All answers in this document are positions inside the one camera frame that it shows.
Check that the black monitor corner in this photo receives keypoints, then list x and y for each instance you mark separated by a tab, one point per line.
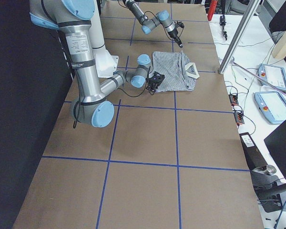
276	145

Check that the black clamp stand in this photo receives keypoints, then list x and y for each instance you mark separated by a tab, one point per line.
270	190

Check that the white column pedestal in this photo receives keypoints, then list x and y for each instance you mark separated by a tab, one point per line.
106	64

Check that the near blue teach pendant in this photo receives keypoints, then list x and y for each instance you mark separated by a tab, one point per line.
272	105

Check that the aluminium frame post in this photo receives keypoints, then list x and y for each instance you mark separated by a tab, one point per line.
246	18

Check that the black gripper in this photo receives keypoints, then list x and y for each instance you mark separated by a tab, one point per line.
173	34
152	87

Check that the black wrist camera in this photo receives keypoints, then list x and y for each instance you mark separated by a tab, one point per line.
157	78
179	24

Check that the blue teach pendant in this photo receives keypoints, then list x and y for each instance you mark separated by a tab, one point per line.
272	105
274	75

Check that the orange black power strip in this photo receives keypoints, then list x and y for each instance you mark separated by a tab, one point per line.
237	109

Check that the striped polo shirt cream collar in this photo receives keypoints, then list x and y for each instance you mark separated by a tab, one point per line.
180	74

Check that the red cylinder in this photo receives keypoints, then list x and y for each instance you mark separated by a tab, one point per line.
211	9

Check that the black tripod stick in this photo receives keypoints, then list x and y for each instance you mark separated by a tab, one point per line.
222	24

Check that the black box with label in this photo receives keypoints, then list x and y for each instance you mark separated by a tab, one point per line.
253	156

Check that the far blue teach pendant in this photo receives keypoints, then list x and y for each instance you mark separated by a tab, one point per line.
274	75

